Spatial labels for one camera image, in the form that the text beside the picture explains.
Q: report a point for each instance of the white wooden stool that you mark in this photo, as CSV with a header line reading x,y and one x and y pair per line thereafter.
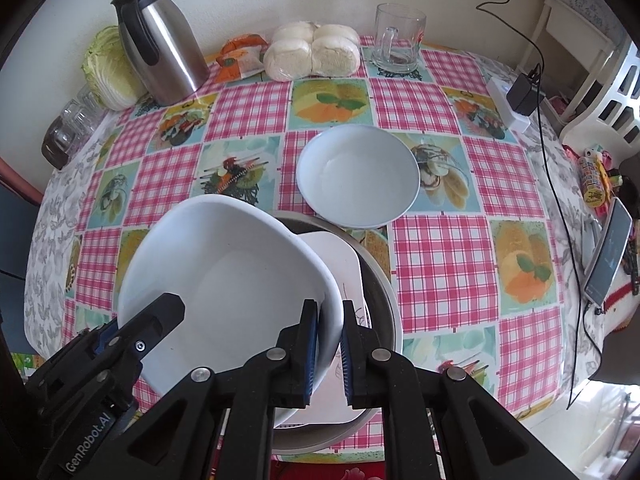
x,y
570,25

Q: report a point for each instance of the white power strip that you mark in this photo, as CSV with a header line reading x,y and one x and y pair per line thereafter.
x,y
500,92

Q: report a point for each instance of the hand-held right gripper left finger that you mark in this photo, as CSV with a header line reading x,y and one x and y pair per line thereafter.
x,y
311,350

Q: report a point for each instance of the white square bowl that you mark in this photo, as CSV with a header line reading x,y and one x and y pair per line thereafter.
x,y
225,270

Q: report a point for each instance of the white square plate grey flourish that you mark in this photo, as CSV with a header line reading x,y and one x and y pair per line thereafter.
x,y
332,260

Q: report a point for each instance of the white plastic basket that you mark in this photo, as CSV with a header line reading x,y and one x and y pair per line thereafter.
x,y
615,110

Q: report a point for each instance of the white bowl red brown print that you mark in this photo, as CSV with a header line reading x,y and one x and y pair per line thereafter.
x,y
357,175

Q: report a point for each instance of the bag of steamed buns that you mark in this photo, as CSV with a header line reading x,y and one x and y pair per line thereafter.
x,y
310,55

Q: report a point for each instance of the round metal basin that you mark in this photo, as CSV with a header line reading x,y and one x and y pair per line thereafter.
x,y
382,305

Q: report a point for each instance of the yellow printed tube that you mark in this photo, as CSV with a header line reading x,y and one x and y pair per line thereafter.
x,y
592,182

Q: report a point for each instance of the pink checkered tablecloth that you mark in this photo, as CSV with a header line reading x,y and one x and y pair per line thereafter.
x,y
440,260

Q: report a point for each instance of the orange snack packet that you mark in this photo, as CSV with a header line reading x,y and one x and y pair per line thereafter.
x,y
240,60

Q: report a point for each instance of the napa cabbage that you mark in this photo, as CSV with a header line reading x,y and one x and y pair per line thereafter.
x,y
107,70

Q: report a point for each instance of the clear glass mug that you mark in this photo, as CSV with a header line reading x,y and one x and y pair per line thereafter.
x,y
405,40

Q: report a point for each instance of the red white knitted cloth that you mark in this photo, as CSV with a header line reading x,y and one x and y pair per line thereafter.
x,y
622,305

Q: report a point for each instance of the glass jar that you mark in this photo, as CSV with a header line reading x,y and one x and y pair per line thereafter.
x,y
62,140
87,105

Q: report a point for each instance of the smartphone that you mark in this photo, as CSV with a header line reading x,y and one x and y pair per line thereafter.
x,y
607,255

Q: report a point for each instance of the stainless steel thermos jug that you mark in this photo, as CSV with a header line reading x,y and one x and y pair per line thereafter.
x,y
165,45

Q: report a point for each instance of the black power adapter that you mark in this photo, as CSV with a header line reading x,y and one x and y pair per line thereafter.
x,y
522,95

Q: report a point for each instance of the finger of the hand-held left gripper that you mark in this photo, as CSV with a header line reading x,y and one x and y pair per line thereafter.
x,y
155,322

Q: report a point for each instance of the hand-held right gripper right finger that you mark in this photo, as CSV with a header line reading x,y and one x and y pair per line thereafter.
x,y
347,355

